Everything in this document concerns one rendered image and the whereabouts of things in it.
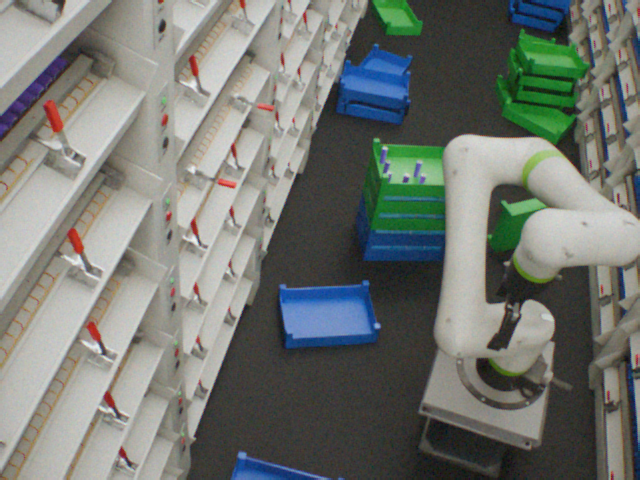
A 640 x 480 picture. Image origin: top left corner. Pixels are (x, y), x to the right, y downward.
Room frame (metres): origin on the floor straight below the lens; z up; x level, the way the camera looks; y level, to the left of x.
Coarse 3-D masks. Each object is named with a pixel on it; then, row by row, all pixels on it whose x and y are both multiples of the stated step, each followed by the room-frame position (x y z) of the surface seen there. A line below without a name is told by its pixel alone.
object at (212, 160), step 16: (256, 48) 1.44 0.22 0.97; (256, 64) 1.44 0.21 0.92; (272, 64) 1.43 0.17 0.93; (256, 80) 1.38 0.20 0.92; (256, 96) 1.32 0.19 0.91; (208, 112) 1.20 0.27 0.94; (224, 112) 1.22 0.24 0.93; (224, 128) 1.17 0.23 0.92; (208, 144) 1.11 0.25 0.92; (224, 144) 1.13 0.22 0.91; (208, 160) 1.07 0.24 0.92; (176, 192) 0.95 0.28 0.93; (192, 192) 0.97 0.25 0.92; (192, 208) 0.93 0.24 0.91
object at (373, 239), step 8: (360, 208) 1.89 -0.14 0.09; (368, 232) 1.73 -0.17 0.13; (368, 240) 1.72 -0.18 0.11; (376, 240) 1.73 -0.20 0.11; (384, 240) 1.73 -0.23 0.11; (392, 240) 1.74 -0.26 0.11; (400, 240) 1.74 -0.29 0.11; (408, 240) 1.75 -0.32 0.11; (416, 240) 1.76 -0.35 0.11; (424, 240) 1.76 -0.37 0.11; (432, 240) 1.77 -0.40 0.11; (440, 240) 1.78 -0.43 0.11
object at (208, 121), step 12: (240, 72) 1.35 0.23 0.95; (228, 84) 1.29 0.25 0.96; (216, 108) 1.19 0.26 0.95; (204, 120) 1.14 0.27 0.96; (216, 120) 1.17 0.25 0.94; (204, 132) 1.11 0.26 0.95; (216, 132) 1.14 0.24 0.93; (192, 144) 1.06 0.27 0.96; (192, 156) 1.04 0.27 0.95; (180, 168) 0.99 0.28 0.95; (180, 192) 0.94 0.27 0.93
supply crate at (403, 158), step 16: (384, 144) 1.92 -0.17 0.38; (400, 160) 1.92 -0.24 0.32; (416, 160) 1.93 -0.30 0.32; (432, 160) 1.95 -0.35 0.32; (384, 176) 1.72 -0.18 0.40; (400, 176) 1.83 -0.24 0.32; (432, 176) 1.86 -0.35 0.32; (384, 192) 1.72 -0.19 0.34; (400, 192) 1.73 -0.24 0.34; (416, 192) 1.75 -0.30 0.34; (432, 192) 1.76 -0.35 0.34
